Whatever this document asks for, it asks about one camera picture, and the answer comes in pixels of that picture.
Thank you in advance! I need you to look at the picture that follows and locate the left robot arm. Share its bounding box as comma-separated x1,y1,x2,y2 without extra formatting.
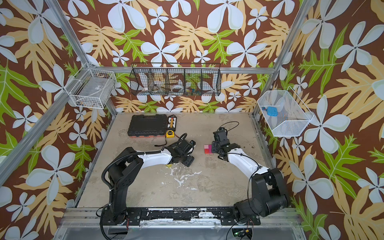
101,140,196,226

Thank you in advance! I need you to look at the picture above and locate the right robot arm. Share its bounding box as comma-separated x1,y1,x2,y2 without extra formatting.
212,127,291,222

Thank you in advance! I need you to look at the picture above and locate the yellow tape measure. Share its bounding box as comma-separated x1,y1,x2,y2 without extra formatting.
166,130,175,138

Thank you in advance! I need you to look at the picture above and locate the black and red tool case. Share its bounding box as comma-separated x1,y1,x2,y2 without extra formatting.
128,114,168,137

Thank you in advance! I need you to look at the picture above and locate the blue object in basket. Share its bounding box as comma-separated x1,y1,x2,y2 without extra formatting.
266,107,279,117

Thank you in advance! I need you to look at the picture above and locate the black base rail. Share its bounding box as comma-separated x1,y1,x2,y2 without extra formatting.
125,206,262,226

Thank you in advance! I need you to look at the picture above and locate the black wire basket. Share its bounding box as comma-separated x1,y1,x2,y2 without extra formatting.
129,63,222,96

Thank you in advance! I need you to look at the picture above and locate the white wire basket right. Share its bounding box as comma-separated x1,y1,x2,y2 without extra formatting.
258,90,315,138

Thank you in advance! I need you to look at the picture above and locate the white wire basket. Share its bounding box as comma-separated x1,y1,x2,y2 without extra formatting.
65,64,117,109
258,90,315,138

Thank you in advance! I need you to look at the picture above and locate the white wire basket left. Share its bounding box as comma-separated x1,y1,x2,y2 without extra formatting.
65,64,117,109

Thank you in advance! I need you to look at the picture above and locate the aluminium frame post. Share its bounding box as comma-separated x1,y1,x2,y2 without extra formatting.
46,1,117,116

